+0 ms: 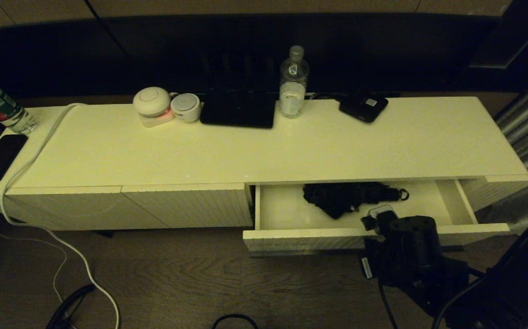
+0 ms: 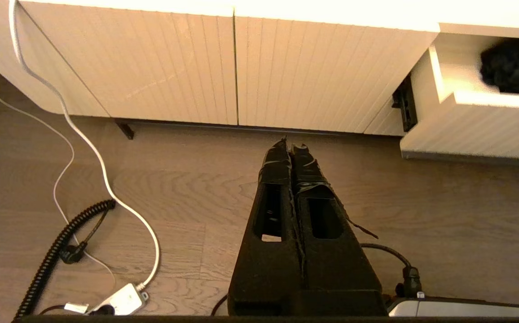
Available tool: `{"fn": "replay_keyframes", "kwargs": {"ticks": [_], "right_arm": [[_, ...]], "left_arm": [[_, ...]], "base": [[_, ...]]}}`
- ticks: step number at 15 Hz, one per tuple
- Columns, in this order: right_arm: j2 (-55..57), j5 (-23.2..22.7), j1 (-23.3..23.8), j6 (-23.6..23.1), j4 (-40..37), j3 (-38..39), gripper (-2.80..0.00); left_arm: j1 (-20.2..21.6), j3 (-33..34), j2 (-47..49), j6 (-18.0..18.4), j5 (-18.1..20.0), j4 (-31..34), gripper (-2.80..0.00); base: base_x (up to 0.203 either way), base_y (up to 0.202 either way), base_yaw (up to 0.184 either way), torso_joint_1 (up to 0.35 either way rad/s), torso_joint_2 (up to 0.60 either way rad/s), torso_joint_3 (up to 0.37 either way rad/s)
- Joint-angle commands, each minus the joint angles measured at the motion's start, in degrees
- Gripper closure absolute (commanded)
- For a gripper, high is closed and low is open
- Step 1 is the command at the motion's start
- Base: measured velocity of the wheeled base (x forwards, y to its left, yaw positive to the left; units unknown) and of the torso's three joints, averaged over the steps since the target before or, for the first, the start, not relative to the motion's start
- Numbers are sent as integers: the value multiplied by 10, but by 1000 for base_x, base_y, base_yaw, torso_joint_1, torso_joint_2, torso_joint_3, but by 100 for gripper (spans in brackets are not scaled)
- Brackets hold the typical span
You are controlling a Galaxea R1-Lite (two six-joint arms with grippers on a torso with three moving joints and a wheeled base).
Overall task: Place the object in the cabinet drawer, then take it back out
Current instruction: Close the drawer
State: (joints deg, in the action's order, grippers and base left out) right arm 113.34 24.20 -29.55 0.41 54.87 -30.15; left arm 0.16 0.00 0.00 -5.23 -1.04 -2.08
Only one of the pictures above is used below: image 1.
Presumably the black umbrella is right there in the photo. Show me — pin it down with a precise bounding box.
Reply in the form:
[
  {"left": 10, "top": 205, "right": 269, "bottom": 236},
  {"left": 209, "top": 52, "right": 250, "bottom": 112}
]
[{"left": 303, "top": 182, "right": 410, "bottom": 220}]

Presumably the small black labelled box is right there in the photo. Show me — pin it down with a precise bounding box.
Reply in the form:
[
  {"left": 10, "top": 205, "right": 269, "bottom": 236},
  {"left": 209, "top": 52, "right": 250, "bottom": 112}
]
[{"left": 339, "top": 94, "right": 389, "bottom": 123}]

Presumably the small white round speaker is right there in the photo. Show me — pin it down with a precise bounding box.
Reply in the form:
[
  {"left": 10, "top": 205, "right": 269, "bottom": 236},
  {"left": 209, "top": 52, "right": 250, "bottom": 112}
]
[{"left": 171, "top": 93, "right": 201, "bottom": 123}]

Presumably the black floor cable loop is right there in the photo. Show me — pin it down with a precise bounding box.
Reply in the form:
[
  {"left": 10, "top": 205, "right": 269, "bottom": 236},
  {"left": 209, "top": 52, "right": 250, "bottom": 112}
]
[{"left": 212, "top": 314, "right": 259, "bottom": 329}]

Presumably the clear bottle with grey cap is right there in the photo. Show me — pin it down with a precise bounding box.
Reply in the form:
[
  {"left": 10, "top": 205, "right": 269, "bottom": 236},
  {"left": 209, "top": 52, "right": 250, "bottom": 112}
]
[{"left": 279, "top": 45, "right": 311, "bottom": 119}]

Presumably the black coiled cable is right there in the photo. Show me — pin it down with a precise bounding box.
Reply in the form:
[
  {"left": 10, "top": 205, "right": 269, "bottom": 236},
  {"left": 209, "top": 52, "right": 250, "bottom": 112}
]
[{"left": 46, "top": 284, "right": 96, "bottom": 329}]

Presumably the black flat rectangular device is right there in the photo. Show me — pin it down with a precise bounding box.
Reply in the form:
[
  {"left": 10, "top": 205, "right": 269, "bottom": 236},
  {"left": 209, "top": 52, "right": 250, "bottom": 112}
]
[{"left": 200, "top": 90, "right": 276, "bottom": 129}]

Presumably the white low cabinet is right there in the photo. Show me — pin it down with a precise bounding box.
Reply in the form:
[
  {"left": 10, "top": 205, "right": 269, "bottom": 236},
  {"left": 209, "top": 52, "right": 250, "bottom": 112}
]
[{"left": 0, "top": 96, "right": 528, "bottom": 230}]

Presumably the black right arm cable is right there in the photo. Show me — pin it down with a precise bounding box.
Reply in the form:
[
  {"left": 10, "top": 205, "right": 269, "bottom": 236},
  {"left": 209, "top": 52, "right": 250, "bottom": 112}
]
[{"left": 378, "top": 274, "right": 488, "bottom": 329}]

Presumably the thick white power cable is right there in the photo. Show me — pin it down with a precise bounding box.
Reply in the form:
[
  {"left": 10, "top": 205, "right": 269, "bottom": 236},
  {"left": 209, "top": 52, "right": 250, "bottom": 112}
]
[{"left": 0, "top": 103, "right": 121, "bottom": 329}]

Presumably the white base with pink light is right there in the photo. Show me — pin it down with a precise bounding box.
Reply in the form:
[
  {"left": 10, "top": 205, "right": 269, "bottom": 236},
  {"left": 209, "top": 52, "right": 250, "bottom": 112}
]
[{"left": 140, "top": 109, "right": 176, "bottom": 128}]

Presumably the large white dome device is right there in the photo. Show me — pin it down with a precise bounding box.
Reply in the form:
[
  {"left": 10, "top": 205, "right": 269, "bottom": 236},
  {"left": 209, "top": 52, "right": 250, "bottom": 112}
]
[{"left": 133, "top": 87, "right": 172, "bottom": 117}]

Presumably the white drawer with black handle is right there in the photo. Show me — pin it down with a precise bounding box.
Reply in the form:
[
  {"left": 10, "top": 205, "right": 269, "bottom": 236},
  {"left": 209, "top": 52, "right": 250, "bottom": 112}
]
[{"left": 243, "top": 179, "right": 512, "bottom": 256}]

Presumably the thin white charging cable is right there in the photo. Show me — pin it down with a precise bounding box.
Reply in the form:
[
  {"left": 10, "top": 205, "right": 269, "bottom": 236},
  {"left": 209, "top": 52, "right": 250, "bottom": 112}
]
[{"left": 0, "top": 182, "right": 69, "bottom": 304}]

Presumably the black smartphone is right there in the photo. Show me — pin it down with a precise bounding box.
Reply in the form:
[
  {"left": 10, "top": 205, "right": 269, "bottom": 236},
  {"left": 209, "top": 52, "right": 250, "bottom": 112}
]
[{"left": 0, "top": 134, "right": 29, "bottom": 184}]

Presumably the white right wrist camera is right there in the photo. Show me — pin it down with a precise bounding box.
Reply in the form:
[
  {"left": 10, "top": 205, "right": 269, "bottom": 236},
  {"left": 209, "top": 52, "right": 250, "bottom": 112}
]
[{"left": 367, "top": 204, "right": 396, "bottom": 221}]

